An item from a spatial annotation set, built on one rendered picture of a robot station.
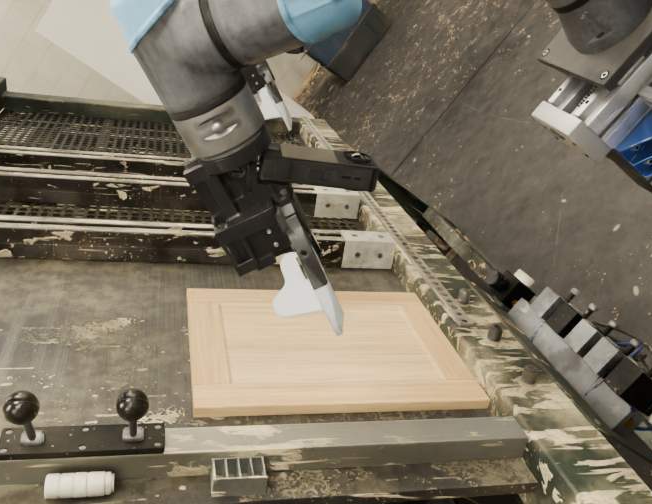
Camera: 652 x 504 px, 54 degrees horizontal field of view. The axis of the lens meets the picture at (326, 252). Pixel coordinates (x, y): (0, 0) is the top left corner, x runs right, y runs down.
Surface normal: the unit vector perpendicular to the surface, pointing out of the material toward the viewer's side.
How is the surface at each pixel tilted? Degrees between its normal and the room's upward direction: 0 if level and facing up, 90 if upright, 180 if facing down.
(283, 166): 87
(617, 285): 0
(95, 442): 60
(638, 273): 0
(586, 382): 0
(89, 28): 90
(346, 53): 90
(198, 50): 86
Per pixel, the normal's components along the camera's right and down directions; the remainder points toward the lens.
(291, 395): 0.14, -0.90
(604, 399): -0.76, -0.48
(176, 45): -0.20, 0.53
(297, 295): -0.07, -0.03
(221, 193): 0.18, 0.47
